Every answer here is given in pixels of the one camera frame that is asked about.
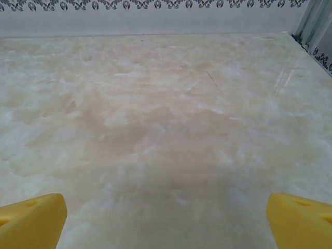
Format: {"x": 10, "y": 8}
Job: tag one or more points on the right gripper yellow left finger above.
{"x": 31, "y": 225}

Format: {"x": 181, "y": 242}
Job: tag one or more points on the aluminium frame post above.
{"x": 315, "y": 20}

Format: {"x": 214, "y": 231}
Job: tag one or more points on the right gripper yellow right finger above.
{"x": 301, "y": 225}

